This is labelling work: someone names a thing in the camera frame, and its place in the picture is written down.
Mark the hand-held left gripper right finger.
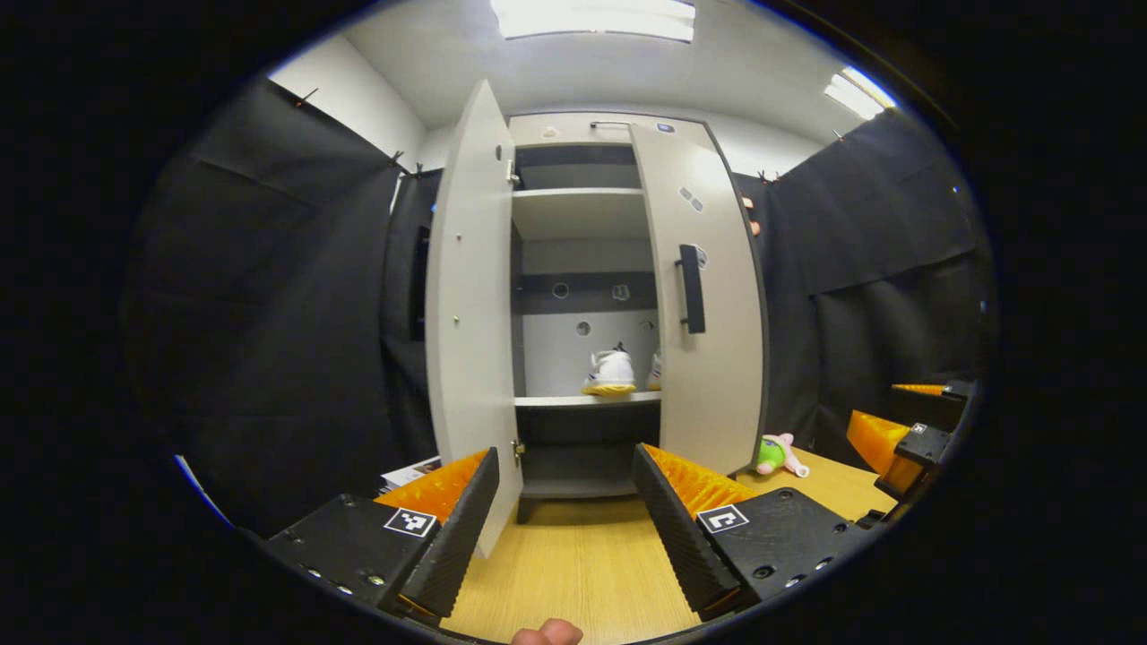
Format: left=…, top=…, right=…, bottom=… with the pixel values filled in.
left=632, top=443, right=875, bottom=621

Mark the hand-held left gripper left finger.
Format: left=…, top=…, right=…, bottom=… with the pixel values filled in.
left=267, top=446, right=501, bottom=621

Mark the white shoe cabinet door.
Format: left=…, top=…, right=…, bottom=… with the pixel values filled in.
left=627, top=121, right=770, bottom=476
left=424, top=79, right=525, bottom=561

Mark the white shoe cabinet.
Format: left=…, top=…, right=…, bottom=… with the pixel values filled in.
left=507, top=111, right=772, bottom=526

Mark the white cabinet drawer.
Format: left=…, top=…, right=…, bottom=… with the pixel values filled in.
left=509, top=112, right=707, bottom=149

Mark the white cover book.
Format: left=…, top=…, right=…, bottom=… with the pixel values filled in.
left=381, top=455, right=443, bottom=495

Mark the green pink plush toy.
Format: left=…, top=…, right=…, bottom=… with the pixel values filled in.
left=755, top=433, right=810, bottom=478

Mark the black backdrop cloth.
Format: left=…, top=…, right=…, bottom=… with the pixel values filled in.
left=121, top=79, right=444, bottom=538
left=733, top=107, right=997, bottom=471

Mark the small ceiling light panel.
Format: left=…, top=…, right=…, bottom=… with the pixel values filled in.
left=824, top=65, right=897, bottom=122

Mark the large ceiling light panel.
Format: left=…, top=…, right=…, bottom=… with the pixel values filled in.
left=490, top=0, right=697, bottom=43

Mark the black door handle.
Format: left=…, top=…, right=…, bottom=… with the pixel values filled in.
left=675, top=244, right=707, bottom=335

